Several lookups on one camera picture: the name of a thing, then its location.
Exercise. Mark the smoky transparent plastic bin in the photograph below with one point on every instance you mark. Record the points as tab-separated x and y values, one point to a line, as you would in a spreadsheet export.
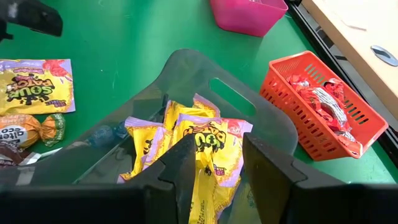
192	71

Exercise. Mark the yellow Sour Patch packet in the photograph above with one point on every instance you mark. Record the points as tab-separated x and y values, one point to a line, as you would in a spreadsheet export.
143	140
211	199
214	140
186	110
34	90

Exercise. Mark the orange Reese's cup packet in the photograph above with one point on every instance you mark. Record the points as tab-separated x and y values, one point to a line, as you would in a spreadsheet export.
351	144
326	109
297	82
335	87

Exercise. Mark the orange plastic basket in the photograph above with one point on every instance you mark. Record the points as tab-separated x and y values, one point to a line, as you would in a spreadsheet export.
280	71

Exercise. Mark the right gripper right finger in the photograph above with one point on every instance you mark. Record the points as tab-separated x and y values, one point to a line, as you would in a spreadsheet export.
270	177

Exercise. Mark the brown Hershey's packet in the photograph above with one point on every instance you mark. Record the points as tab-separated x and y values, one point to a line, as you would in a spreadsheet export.
9	151

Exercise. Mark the blue wrapped lollipop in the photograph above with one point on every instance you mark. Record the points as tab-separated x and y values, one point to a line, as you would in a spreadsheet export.
102	135

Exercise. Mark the pink plastic bin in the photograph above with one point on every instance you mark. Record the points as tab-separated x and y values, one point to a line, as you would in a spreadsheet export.
245	18

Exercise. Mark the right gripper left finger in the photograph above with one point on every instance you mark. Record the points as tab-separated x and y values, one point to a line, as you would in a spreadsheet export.
180	174

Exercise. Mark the orange Alter Eco truffle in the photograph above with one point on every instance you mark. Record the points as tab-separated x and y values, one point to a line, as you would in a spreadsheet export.
21	130

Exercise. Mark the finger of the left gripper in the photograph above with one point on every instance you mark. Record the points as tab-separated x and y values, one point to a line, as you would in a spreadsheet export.
37	17
3	31

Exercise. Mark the light wooden desk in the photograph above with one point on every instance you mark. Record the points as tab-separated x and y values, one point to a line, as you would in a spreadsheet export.
357	25

